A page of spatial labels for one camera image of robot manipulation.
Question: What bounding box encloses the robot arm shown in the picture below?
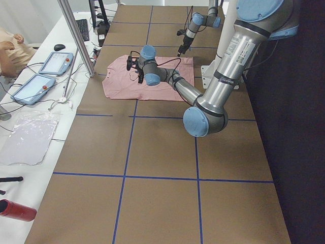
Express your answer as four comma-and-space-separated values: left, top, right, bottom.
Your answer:
177, 1, 221, 57
127, 1, 301, 137

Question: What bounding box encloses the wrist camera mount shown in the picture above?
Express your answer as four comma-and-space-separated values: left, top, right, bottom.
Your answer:
176, 29, 186, 36
126, 55, 139, 71

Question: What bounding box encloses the upper teach pendant tablet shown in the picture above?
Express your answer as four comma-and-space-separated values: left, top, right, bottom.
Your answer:
38, 51, 74, 75

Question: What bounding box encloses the black computer mouse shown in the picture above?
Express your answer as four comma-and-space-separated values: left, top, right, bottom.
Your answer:
53, 44, 66, 51

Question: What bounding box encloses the pink t-shirt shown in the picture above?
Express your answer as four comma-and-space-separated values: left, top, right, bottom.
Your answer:
102, 55, 194, 101

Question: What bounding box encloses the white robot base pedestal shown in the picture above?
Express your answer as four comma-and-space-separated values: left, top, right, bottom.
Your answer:
201, 0, 238, 89

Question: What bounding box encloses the black power box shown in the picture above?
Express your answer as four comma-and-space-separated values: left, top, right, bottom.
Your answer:
94, 21, 110, 47

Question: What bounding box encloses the person in beige clothes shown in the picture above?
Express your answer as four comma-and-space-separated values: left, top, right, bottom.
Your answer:
1, 27, 37, 79

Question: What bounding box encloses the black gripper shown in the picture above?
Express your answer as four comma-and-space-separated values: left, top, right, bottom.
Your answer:
177, 37, 193, 56
137, 69, 144, 84

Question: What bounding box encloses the silver reacher rod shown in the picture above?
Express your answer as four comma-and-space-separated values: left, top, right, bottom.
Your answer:
61, 50, 78, 103

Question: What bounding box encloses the aluminium frame post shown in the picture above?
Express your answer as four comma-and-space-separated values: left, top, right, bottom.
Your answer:
57, 0, 95, 77

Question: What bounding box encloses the lower teach pendant tablet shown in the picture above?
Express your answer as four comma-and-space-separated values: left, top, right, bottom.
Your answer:
11, 74, 55, 105

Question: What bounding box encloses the black keyboard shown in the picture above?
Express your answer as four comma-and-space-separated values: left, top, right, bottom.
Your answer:
76, 19, 89, 41

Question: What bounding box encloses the red bottle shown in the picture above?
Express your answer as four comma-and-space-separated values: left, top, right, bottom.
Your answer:
1, 199, 37, 222

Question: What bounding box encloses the black camera tripod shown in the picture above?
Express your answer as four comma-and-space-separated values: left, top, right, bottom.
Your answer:
88, 0, 112, 28

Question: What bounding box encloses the clear plastic bag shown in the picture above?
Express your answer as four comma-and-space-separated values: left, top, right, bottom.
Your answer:
1, 111, 61, 166

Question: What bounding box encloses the teach pendant tablet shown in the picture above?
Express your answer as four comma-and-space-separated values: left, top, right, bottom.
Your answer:
11, 74, 55, 105
38, 51, 74, 75

